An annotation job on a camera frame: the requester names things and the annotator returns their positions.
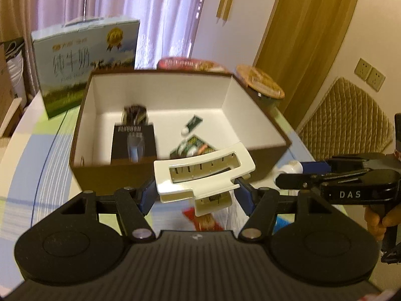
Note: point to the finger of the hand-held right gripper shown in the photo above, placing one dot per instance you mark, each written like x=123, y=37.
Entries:
x=351, y=162
x=313, y=182

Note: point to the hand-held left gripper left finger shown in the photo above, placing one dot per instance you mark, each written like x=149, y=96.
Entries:
x=147, y=194

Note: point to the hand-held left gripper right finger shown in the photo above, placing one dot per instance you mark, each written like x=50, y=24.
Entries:
x=246, y=194

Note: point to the blue and white tube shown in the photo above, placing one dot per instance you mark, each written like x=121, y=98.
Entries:
x=289, y=167

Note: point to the white hair clip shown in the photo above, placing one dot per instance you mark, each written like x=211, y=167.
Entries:
x=194, y=191

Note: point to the red candy packet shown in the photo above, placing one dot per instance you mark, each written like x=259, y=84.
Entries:
x=203, y=221

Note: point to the black shaver box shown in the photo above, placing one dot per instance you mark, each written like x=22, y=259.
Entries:
x=134, y=144

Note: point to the brown cardboard storage box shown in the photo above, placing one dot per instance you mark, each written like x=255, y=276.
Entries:
x=94, y=175

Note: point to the green carded package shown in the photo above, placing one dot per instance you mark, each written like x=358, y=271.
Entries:
x=191, y=147

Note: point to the brown scrunchie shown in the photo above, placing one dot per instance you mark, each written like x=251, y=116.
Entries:
x=134, y=113

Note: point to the person's right hand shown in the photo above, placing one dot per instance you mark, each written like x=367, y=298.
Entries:
x=374, y=225

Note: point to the quilted tan chair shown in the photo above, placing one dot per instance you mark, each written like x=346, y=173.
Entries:
x=344, y=116

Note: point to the green instant noodle cup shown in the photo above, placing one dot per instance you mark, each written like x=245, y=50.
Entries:
x=260, y=81

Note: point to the wooden door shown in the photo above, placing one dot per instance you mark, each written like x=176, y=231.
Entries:
x=307, y=37

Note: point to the red instant meal bowl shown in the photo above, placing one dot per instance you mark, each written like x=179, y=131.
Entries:
x=188, y=63

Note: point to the light blue milk carton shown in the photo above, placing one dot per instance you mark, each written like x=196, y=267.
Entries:
x=78, y=62

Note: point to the white bucket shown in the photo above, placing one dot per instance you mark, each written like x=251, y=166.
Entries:
x=17, y=75

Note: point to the pink sheer curtain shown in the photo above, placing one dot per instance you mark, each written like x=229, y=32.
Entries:
x=125, y=0

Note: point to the beige curtain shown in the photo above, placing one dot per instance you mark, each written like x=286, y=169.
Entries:
x=15, y=6

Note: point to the beige wall socket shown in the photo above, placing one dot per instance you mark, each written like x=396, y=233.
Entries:
x=376, y=79
x=363, y=67

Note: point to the wooden wall strip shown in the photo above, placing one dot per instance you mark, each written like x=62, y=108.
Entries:
x=221, y=0
x=230, y=3

